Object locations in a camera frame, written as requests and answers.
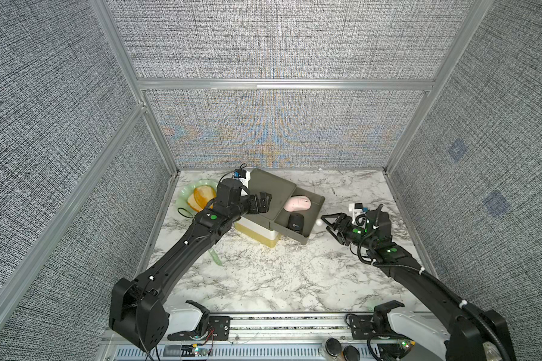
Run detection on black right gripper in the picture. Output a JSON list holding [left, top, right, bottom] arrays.
[[321, 214, 377, 254]]

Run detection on grey three-drawer storage box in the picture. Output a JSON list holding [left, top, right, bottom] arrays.
[[235, 168, 325, 248]]

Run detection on pink computer mouse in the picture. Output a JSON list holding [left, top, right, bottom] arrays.
[[283, 196, 312, 212]]

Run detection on black computer mouse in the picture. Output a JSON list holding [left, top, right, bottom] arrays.
[[287, 212, 304, 234]]

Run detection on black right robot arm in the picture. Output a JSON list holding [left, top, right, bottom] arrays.
[[321, 207, 516, 360]]

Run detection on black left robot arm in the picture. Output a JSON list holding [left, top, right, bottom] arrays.
[[108, 178, 272, 356]]

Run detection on green scalloped glass plate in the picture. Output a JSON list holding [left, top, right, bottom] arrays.
[[175, 179, 217, 218]]

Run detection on black round knob left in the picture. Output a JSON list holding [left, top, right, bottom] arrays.
[[323, 338, 343, 360]]

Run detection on black round knob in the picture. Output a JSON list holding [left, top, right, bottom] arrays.
[[342, 345, 361, 361], [323, 338, 343, 360]]

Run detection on black round knob right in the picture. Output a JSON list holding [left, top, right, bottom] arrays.
[[342, 345, 361, 361]]

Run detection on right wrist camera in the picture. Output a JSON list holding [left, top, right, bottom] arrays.
[[348, 202, 364, 224]]

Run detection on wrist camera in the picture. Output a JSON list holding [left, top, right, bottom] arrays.
[[232, 163, 251, 187], [348, 202, 364, 224]]

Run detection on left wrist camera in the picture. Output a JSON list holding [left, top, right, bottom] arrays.
[[232, 163, 251, 187]]

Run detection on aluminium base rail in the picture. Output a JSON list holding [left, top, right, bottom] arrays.
[[95, 308, 443, 360]]

